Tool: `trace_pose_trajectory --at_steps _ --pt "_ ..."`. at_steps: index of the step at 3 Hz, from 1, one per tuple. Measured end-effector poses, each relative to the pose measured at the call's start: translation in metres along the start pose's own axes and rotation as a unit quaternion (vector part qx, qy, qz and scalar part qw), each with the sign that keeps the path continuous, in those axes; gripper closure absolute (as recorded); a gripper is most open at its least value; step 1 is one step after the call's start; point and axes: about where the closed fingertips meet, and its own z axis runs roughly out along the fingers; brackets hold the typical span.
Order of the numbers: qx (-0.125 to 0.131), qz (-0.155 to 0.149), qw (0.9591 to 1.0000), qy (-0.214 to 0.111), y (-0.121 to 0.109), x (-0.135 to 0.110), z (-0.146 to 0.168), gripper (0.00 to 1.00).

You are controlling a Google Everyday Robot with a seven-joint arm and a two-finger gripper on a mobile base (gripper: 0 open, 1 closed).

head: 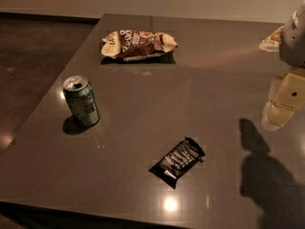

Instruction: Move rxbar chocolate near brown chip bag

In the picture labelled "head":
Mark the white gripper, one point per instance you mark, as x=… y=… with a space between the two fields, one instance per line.
x=294 y=43

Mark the black rxbar chocolate bar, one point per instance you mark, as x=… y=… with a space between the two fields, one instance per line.
x=178 y=161

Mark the brown chip bag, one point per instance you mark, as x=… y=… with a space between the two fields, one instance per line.
x=130 y=45

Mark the green soda can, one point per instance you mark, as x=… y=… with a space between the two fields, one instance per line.
x=79 y=96

